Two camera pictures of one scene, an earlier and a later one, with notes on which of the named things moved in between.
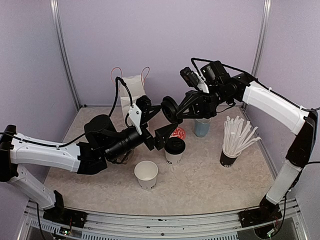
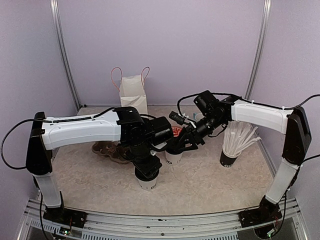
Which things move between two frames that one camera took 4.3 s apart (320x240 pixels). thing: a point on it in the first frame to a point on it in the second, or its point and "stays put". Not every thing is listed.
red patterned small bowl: (179, 132) stays put
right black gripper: (202, 104) to (193, 136)
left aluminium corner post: (54, 4) stays put
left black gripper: (160, 139) to (156, 164)
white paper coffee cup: (173, 159) stays put
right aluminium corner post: (266, 19) stays put
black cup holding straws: (227, 160) stays put
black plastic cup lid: (169, 107) to (146, 175)
